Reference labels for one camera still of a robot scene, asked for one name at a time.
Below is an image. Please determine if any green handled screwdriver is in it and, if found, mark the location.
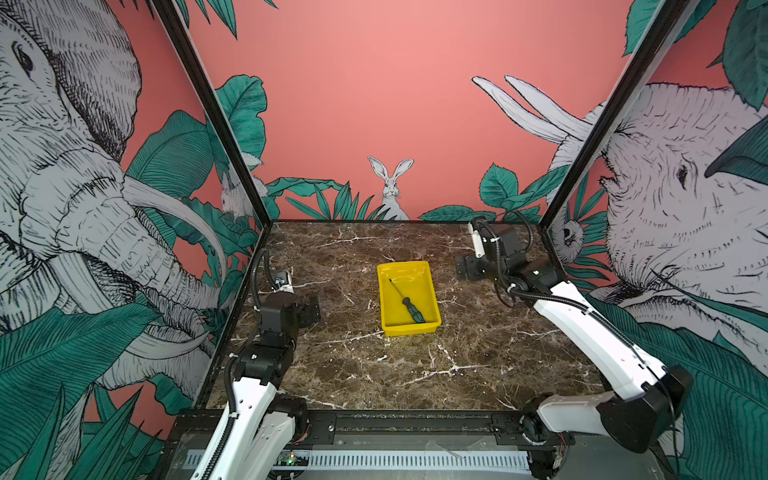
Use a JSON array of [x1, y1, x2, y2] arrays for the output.
[[389, 279, 426, 324]]

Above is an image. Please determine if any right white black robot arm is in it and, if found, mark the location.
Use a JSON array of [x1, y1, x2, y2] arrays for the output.
[[456, 218, 693, 453]]

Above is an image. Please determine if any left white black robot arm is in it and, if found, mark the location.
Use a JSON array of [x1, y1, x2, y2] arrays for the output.
[[192, 291, 321, 479]]

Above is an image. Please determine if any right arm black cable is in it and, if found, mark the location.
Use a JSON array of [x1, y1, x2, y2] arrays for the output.
[[473, 211, 682, 457]]

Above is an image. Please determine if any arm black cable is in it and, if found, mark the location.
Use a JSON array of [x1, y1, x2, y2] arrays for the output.
[[250, 248, 283, 313], [473, 211, 682, 457]]

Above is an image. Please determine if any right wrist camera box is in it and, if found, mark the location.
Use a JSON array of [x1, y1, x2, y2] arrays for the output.
[[468, 223, 485, 259]]

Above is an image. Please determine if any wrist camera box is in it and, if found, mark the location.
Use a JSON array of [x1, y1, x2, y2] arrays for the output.
[[468, 223, 485, 259], [273, 270, 294, 294]]

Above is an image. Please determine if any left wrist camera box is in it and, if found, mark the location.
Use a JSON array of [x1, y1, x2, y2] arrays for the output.
[[273, 270, 294, 294]]

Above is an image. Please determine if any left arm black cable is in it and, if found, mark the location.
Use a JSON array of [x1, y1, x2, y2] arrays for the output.
[[250, 248, 283, 313]]

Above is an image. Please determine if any white slotted cable duct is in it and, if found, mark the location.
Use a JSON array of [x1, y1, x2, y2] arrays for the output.
[[182, 449, 532, 473]]

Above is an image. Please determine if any black mounting rail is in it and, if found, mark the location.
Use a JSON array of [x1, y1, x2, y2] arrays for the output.
[[173, 409, 577, 448]]

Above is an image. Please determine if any right black frame post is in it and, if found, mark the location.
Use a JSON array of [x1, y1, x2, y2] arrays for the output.
[[538, 0, 700, 230]]

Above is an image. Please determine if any black frame post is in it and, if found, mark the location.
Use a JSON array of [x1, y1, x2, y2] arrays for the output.
[[538, 0, 700, 230], [149, 0, 272, 228]]

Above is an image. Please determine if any left black frame post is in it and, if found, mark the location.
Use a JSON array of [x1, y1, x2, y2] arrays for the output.
[[149, 0, 272, 228]]

